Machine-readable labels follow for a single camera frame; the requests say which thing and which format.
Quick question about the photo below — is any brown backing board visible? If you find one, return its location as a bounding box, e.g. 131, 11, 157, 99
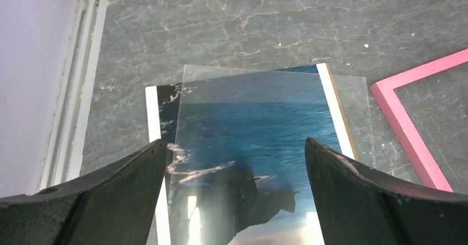
326, 63, 359, 161

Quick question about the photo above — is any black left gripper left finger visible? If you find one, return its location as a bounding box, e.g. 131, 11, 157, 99
1, 140, 168, 244

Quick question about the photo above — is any ocean landscape photo print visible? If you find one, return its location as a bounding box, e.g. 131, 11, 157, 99
145, 63, 356, 245

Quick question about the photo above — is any clear acrylic sheet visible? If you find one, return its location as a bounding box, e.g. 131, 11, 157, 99
167, 64, 376, 245

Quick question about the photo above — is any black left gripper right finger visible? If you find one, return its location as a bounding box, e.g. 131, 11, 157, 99
305, 137, 467, 244

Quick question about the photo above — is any pink wooden picture frame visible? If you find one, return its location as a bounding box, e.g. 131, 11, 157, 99
370, 49, 467, 192

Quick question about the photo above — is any aluminium side rail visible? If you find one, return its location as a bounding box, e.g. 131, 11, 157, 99
38, 0, 109, 190

